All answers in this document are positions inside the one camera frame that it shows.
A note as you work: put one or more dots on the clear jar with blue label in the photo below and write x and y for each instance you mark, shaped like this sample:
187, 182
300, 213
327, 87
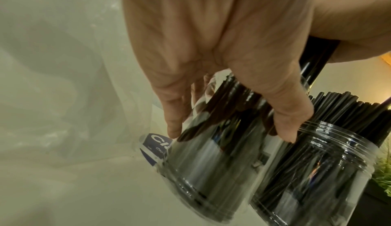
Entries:
213, 172

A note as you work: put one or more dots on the clear zip bag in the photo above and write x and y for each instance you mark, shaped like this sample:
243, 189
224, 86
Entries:
61, 75

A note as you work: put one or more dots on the bundle of black straws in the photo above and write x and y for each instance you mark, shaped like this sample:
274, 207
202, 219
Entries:
320, 58
351, 109

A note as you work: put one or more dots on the person's left hand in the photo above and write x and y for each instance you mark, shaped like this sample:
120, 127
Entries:
213, 27

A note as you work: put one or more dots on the person's right hand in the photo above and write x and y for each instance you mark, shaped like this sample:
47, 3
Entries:
357, 19

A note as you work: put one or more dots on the plain clear plastic jar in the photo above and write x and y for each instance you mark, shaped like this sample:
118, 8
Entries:
320, 172

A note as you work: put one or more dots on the green leafy plant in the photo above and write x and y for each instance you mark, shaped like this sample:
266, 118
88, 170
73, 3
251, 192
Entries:
383, 172

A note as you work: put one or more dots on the black planter box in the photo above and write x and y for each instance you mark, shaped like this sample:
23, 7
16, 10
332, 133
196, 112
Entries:
375, 208

